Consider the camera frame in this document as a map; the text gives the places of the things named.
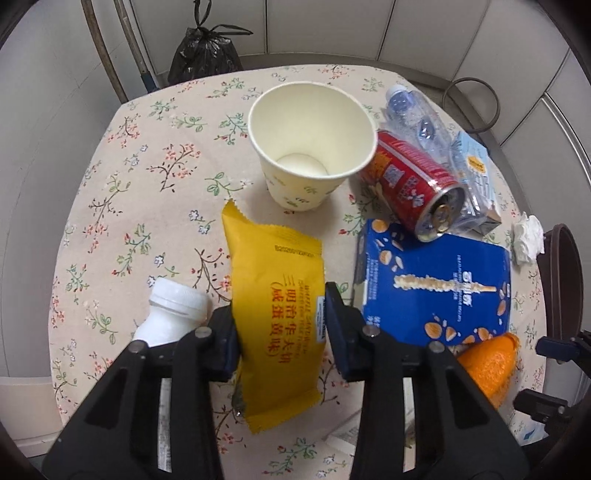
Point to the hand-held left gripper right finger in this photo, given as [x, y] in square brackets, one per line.
[334, 325]

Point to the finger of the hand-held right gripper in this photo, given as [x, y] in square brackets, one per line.
[545, 406]
[563, 348]

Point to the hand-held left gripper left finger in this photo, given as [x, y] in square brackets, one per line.
[226, 344]

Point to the white plastic bottle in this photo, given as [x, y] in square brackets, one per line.
[173, 309]

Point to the yellow snack packet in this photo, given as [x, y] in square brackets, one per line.
[272, 277]

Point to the blue snack box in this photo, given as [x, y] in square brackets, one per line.
[438, 263]

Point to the orange fruit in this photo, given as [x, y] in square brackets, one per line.
[489, 369]

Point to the white paper wrapper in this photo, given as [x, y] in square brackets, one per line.
[346, 434]

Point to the crumpled white tissue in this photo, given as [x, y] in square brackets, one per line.
[526, 237]

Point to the floral tablecloth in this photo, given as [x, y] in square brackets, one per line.
[152, 207]

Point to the red drink can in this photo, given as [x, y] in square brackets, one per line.
[401, 175]

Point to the light blue drink carton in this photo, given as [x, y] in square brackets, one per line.
[475, 161]

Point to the cream paper cup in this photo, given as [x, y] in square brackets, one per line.
[300, 120]

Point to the clear plastic bottle blue cap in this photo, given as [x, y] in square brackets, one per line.
[415, 115]

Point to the black garbage bag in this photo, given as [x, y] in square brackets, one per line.
[203, 55]

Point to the brown curved rod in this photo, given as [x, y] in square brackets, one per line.
[102, 50]

